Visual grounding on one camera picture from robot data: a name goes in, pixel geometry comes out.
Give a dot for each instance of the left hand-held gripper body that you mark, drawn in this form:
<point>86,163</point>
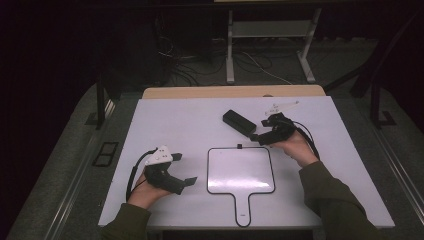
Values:
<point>160,156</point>

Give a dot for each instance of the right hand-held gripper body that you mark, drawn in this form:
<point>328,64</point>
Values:
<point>280,128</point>

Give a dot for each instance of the black whiteboard eraser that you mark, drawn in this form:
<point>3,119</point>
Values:
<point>239,122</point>

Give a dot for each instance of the person's right hand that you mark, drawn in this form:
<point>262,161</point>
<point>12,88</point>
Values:
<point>296,148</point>

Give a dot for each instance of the person's left hand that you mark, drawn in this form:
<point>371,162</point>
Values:
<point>143,195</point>

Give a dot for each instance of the tan wooden table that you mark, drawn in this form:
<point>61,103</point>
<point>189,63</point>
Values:
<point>233,91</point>

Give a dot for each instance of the black floor socket plate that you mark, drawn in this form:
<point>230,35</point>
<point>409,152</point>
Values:
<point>105,154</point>

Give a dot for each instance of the black metal stand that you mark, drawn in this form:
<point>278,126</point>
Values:
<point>100,103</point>
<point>376,106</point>

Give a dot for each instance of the white metal stand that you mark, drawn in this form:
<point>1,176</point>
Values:
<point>266,29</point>

